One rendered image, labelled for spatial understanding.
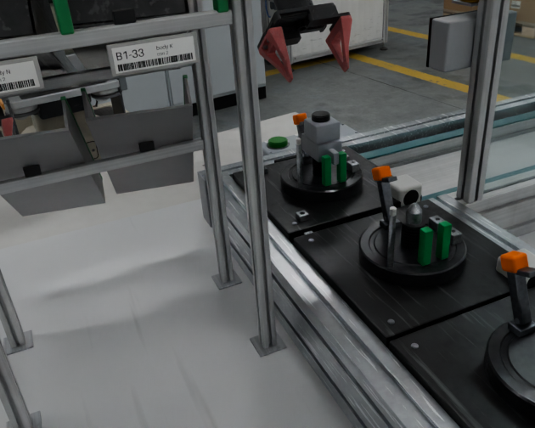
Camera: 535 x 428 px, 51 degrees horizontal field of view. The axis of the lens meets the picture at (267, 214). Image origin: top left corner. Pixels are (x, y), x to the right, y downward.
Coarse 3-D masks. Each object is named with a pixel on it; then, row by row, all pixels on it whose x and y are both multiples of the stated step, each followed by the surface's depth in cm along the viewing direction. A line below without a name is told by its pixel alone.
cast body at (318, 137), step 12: (312, 120) 91; (324, 120) 90; (336, 120) 91; (312, 132) 91; (324, 132) 90; (336, 132) 91; (312, 144) 92; (324, 144) 91; (336, 144) 91; (312, 156) 93; (336, 156) 90
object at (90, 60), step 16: (80, 0) 56; (96, 0) 57; (112, 0) 57; (128, 0) 57; (144, 0) 57; (160, 0) 58; (176, 0) 58; (80, 16) 56; (96, 16) 57; (112, 16) 57; (144, 16) 58; (160, 16) 58; (80, 48) 64; (96, 48) 66; (96, 64) 74
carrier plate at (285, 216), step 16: (288, 160) 106; (368, 160) 104; (240, 176) 102; (272, 176) 101; (368, 176) 99; (272, 192) 96; (368, 192) 93; (272, 208) 91; (288, 208) 90; (304, 208) 90; (320, 208) 90; (336, 208) 89; (352, 208) 89; (368, 208) 89; (288, 224) 86; (304, 224) 86; (320, 224) 86; (336, 224) 87
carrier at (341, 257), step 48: (336, 240) 81; (384, 240) 77; (432, 240) 76; (480, 240) 79; (336, 288) 73; (384, 288) 71; (432, 288) 70; (480, 288) 70; (528, 288) 70; (384, 336) 64
